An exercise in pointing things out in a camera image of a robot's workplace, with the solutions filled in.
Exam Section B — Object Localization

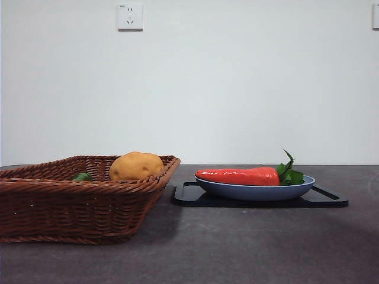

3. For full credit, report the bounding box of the orange carrot with green leaves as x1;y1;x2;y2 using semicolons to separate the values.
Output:
195;149;306;187

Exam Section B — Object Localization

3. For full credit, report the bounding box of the light blue plate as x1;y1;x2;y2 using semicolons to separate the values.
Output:
194;174;316;202

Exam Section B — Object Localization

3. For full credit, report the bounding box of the black flat tray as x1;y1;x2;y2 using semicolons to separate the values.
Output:
171;180;349;208

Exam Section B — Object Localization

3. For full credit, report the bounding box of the yellow-brown potato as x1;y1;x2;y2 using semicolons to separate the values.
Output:
108;151;165;181

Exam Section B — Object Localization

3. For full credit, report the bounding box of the green chili pepper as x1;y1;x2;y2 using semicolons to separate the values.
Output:
70;172;94;182

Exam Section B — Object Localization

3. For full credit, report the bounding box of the brown woven wicker basket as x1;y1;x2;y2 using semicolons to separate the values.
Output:
0;155;181;246

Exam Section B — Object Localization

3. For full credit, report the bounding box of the white wall power socket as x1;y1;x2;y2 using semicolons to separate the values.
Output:
117;2;144;32

